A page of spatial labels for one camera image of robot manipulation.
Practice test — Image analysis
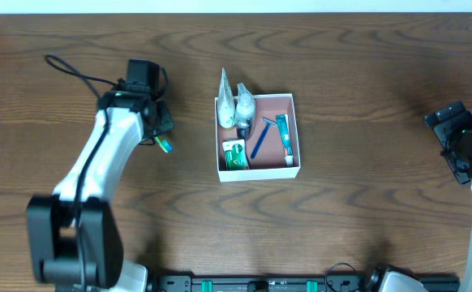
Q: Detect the white Pantene tube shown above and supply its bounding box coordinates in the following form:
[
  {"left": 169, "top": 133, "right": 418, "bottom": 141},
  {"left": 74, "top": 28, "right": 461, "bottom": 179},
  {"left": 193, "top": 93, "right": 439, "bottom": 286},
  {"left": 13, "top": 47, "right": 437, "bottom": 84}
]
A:
[{"left": 217, "top": 68, "right": 235, "bottom": 129}]

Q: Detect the white cardboard box pink inside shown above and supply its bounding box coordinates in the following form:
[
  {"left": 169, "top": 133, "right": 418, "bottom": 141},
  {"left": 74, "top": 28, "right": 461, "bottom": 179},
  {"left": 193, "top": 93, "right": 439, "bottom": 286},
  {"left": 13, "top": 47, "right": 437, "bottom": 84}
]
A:
[{"left": 215, "top": 93, "right": 301, "bottom": 183}]

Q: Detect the green toothpaste tube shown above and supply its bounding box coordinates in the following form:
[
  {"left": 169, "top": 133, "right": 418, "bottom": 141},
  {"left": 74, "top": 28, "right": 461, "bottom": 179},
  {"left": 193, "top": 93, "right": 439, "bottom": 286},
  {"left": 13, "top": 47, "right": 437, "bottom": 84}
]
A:
[{"left": 276, "top": 114, "right": 294, "bottom": 167}]

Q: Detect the green white soap box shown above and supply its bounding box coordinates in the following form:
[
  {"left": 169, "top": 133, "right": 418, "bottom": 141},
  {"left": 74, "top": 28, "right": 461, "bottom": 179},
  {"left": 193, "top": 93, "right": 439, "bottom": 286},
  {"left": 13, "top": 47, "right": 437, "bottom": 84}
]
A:
[{"left": 222, "top": 140, "right": 249, "bottom": 171}]

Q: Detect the black mounting rail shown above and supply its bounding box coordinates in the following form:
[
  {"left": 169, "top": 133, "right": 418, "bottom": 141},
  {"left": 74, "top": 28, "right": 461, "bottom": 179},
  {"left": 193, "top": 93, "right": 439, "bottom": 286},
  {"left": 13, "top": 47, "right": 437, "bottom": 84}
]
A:
[{"left": 146, "top": 273, "right": 366, "bottom": 292}]

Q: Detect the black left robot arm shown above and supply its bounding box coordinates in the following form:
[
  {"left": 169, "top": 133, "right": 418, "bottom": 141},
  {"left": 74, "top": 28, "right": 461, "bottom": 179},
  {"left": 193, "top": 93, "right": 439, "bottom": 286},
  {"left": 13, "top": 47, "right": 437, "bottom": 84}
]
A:
[{"left": 26, "top": 59, "right": 174, "bottom": 291}]

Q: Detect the green white toothbrush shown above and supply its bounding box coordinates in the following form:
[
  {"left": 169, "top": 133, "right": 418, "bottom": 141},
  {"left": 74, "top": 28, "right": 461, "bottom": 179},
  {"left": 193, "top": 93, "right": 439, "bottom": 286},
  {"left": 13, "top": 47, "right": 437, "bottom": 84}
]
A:
[{"left": 154, "top": 136, "right": 173, "bottom": 153}]

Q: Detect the clear foam pump bottle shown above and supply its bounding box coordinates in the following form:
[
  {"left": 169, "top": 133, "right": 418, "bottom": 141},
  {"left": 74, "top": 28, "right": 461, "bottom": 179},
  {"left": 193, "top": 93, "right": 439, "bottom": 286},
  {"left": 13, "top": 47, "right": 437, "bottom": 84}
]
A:
[{"left": 235, "top": 83, "right": 256, "bottom": 140}]

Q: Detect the blue disposable razor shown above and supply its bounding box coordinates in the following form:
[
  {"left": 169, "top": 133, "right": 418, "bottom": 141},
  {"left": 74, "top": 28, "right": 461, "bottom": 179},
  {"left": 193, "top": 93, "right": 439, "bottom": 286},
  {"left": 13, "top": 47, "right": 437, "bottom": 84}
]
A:
[{"left": 251, "top": 118, "right": 277, "bottom": 159}]

